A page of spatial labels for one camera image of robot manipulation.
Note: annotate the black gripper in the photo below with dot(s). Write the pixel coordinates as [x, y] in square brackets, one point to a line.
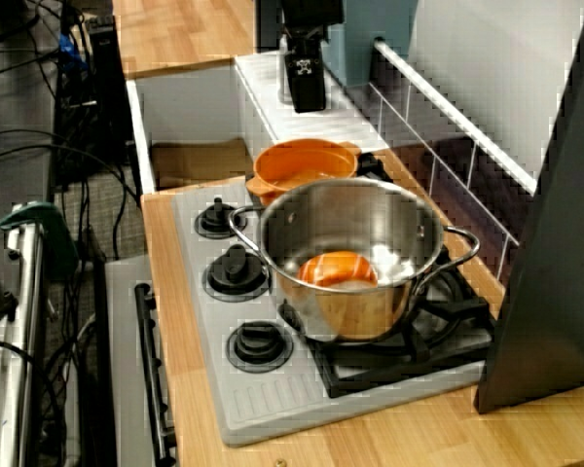
[311, 19]

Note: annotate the orange plastic pot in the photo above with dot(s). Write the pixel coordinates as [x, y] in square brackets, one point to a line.
[297, 165]

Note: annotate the salmon sushi toy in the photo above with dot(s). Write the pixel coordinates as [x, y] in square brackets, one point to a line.
[336, 267]

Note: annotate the light blue robot base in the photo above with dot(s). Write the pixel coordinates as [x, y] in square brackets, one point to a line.
[365, 44]

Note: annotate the white sink basin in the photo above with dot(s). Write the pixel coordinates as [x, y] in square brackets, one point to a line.
[190, 102]

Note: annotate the stainless steel pot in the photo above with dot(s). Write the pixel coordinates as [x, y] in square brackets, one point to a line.
[350, 214]

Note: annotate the black stove knob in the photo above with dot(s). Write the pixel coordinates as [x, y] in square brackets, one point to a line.
[236, 275]
[219, 221]
[260, 348]

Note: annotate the black computer tower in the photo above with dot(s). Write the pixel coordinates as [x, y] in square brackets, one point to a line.
[109, 87]

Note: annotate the dark tile backsplash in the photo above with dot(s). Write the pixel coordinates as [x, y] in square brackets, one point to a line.
[467, 180]

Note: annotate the green clamp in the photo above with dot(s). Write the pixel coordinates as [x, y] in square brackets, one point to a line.
[44, 219]

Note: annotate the black burner grate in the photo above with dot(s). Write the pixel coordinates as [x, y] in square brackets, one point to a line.
[370, 370]

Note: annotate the black side panel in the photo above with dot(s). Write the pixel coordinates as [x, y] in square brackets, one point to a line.
[555, 243]

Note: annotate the grey stove top plate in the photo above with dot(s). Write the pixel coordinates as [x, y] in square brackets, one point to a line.
[253, 394]

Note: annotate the oven door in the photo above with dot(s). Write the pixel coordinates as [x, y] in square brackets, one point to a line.
[124, 350]

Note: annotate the bamboo kitchen countertop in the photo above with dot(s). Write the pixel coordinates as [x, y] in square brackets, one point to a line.
[370, 442]

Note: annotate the aluminium frame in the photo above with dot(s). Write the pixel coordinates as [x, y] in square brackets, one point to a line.
[14, 370]

